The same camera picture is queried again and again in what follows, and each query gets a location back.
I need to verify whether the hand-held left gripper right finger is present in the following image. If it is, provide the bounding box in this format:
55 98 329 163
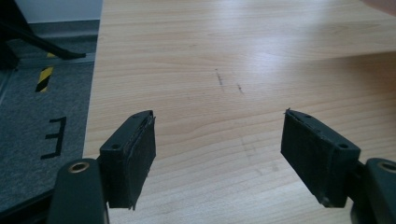
280 108 361 208

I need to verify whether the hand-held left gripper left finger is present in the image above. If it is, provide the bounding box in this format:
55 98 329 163
99 109 157 211

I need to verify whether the black tape floor mark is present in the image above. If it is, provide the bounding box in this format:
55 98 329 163
40 116 67 161

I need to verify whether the yellow black striped floor tape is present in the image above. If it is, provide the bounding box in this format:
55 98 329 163
35 51 56 93

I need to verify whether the black stand leg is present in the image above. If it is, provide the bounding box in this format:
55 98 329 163
0 0 87 70

